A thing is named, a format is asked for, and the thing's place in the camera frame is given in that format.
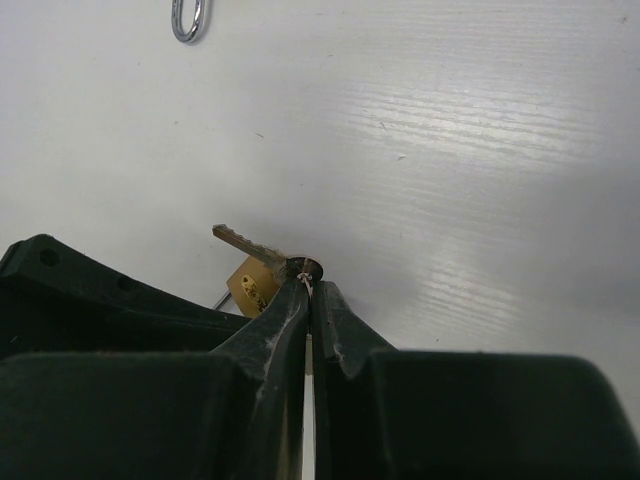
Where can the silver key bunch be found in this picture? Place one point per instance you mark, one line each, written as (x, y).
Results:
(281, 266)

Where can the small brass padlock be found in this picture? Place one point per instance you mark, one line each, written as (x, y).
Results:
(188, 32)

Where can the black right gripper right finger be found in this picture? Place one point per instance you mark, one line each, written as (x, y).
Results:
(385, 413)

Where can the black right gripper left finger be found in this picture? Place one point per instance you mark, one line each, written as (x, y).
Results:
(235, 412)

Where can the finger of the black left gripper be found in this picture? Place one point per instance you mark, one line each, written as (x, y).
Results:
(56, 299)

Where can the large brass padlock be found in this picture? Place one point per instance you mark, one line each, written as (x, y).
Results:
(252, 286)

